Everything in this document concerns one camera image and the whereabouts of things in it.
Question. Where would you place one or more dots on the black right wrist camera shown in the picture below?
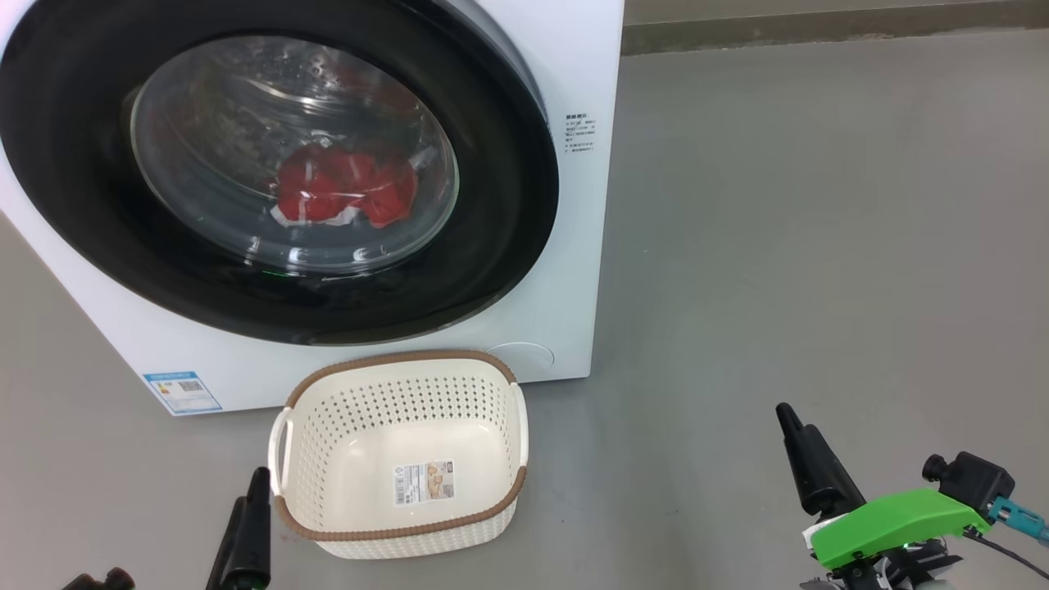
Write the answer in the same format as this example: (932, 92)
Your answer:
(971, 483)

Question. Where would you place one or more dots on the printed product label sticker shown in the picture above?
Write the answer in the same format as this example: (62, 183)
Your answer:
(424, 482)

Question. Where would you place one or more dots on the round white filter cover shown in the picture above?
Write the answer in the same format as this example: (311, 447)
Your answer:
(524, 360)

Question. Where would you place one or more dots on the black round washer door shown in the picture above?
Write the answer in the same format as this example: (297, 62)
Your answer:
(508, 205)

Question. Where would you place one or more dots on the blue energy label sticker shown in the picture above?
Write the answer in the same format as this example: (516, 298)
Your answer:
(184, 393)

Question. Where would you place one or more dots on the stainless steel washer drum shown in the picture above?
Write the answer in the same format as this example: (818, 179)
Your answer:
(229, 106)

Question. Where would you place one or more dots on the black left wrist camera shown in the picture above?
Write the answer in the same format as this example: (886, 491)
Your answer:
(102, 580)

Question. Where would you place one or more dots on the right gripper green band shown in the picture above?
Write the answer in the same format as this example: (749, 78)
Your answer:
(893, 524)

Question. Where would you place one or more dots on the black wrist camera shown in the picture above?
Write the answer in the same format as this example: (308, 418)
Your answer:
(971, 483)
(102, 580)

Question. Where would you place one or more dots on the cream basket with brown rim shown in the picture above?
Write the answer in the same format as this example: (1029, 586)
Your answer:
(328, 508)

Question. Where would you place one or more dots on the white front-load washing machine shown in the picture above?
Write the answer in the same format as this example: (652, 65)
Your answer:
(574, 246)

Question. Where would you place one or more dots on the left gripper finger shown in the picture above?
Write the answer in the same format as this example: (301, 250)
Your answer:
(232, 549)
(259, 524)

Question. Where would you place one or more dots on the red and white garment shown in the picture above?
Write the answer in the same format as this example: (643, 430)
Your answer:
(328, 184)

